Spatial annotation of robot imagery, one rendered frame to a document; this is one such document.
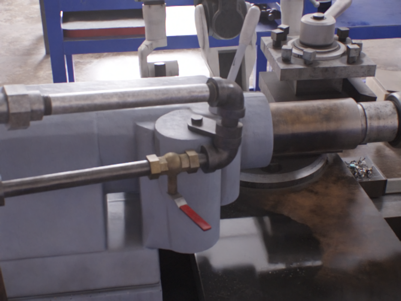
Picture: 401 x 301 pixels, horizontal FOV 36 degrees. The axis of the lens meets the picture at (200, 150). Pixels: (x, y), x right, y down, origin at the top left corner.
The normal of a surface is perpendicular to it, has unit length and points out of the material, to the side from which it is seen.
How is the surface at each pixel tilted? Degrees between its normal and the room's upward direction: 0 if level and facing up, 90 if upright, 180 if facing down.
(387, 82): 9
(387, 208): 0
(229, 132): 82
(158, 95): 63
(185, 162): 67
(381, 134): 98
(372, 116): 48
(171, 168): 81
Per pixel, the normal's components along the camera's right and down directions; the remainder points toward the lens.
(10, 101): 0.44, -0.15
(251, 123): 0.14, -0.19
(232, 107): -0.01, 0.36
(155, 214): -0.58, 0.20
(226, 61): 0.20, 0.31
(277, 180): 0.11, -0.47
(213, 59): 0.19, 0.07
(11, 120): 0.44, 0.59
